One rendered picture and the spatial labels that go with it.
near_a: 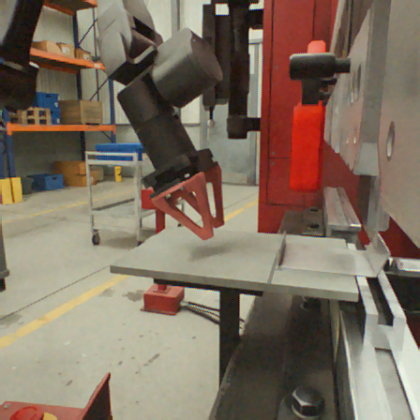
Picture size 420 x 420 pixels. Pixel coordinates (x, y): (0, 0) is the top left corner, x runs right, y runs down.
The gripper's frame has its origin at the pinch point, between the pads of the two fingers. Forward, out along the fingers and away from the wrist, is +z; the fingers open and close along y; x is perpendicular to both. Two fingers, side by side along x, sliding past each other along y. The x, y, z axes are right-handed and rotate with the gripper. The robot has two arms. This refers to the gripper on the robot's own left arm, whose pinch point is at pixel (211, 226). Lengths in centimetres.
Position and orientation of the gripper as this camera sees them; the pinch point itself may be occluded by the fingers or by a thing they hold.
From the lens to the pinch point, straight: 46.6
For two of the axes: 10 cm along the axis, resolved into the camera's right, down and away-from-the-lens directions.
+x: -8.4, 4.2, 3.5
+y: 2.8, -2.2, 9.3
